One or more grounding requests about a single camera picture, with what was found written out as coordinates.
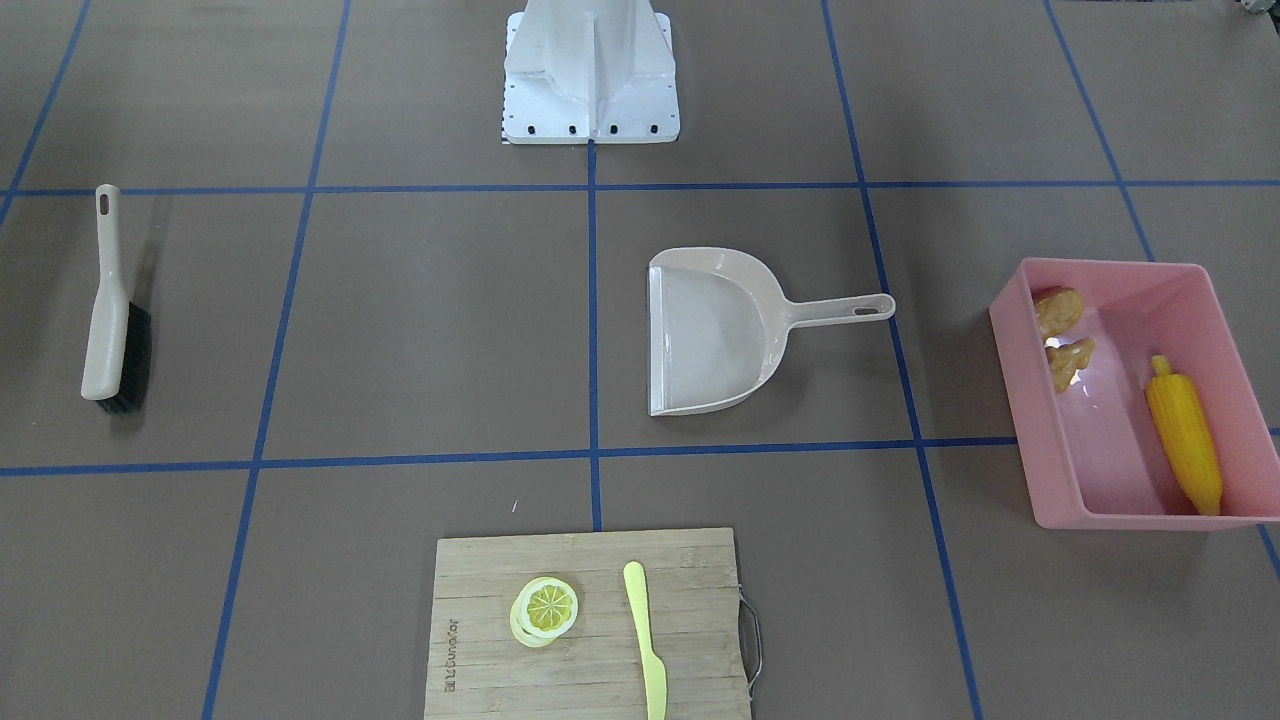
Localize beige plastic dustpan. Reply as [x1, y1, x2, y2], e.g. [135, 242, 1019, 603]
[646, 247, 896, 416]

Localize brown toy potato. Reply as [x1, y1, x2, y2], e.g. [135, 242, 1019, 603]
[1032, 286, 1085, 341]

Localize tan toy ginger root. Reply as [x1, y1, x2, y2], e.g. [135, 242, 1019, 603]
[1044, 337, 1096, 395]

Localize beige hand brush black bristles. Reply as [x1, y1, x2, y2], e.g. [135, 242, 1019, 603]
[79, 184, 152, 415]

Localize yellow toy corn cob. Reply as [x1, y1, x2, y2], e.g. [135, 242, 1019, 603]
[1144, 354, 1224, 516]

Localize pink plastic bin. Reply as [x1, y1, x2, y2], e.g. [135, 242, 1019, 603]
[989, 258, 1279, 530]

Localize bamboo cutting board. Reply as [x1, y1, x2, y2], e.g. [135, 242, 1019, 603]
[424, 527, 753, 719]

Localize yellow lemon slice toy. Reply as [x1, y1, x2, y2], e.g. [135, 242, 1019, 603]
[509, 577, 579, 648]

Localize yellow plastic toy knife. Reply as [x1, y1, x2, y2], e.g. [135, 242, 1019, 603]
[622, 561, 669, 720]

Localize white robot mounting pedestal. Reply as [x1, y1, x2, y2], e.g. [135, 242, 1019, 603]
[500, 1, 681, 145]

